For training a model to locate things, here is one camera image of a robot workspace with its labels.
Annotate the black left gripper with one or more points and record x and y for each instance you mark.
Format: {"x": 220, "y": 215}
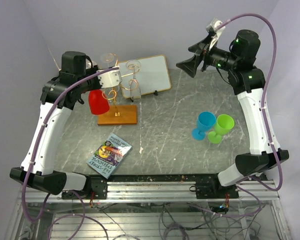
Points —
{"x": 98, "y": 84}

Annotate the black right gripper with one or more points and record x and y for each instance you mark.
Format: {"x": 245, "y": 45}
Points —
{"x": 200, "y": 48}

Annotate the clear smooth wine glass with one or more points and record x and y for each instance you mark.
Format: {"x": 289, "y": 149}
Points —
{"x": 110, "y": 60}

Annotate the aluminium rail frame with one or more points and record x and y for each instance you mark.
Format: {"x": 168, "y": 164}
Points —
{"x": 156, "y": 207}

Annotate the green plastic goblet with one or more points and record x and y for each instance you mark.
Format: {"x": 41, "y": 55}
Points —
{"x": 224, "y": 123}

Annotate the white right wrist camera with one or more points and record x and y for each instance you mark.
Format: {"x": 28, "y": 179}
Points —
{"x": 214, "y": 31}

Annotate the colourful treehouse book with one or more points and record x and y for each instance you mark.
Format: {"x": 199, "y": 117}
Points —
{"x": 106, "y": 159}

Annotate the gold framed whiteboard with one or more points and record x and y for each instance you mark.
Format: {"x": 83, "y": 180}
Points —
{"x": 153, "y": 75}

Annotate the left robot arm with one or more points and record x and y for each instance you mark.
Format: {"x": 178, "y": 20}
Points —
{"x": 58, "y": 98}

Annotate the gold wire glass rack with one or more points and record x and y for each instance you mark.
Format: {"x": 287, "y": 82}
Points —
{"x": 111, "y": 93}

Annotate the red plastic goblet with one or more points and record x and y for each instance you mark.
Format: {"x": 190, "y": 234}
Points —
{"x": 97, "y": 103}

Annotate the wooden rack base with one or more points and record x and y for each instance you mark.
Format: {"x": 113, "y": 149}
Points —
{"x": 119, "y": 115}

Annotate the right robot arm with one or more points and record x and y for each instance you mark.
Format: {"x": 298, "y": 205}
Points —
{"x": 248, "y": 83}

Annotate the blue plastic goblet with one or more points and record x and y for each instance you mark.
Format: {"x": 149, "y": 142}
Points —
{"x": 205, "y": 121}

